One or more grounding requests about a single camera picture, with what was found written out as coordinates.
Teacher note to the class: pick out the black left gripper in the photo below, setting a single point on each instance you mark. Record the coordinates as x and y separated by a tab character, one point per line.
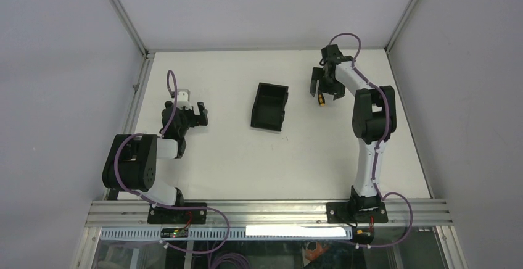
192	117

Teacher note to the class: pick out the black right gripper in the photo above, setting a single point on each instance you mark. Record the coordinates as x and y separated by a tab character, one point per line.
327	82

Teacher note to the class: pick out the yellow black screwdriver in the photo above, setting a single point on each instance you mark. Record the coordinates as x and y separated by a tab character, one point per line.
321	99

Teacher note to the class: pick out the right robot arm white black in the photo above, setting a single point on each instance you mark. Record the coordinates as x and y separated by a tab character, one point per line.
373	122

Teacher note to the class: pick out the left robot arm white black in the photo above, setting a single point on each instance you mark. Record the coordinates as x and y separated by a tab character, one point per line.
131	164

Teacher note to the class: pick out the black plastic bin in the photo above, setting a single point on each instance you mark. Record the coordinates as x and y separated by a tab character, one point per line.
268	110

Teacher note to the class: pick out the orange object under table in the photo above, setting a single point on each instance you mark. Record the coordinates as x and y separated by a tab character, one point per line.
314	249

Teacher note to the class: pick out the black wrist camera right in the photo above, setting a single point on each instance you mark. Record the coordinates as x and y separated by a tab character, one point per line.
331	54

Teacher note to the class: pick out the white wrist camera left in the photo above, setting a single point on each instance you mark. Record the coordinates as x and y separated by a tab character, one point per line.
183	99

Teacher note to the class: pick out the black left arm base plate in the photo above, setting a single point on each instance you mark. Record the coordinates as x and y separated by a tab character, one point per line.
196	215

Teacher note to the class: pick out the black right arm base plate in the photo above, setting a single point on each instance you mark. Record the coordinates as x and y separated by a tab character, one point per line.
339	212

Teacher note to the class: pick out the aluminium left frame post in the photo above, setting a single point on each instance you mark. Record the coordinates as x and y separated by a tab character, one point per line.
129	26

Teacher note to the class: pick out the aluminium frame post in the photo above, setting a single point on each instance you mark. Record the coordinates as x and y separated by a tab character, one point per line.
405	16
129	26

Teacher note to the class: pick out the aluminium front rail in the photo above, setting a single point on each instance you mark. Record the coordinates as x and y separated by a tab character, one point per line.
238	213

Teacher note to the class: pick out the aluminium right frame post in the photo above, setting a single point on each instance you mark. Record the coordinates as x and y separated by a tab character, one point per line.
405	16

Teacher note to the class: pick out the white slotted cable duct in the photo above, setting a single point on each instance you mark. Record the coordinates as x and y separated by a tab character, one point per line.
247	233

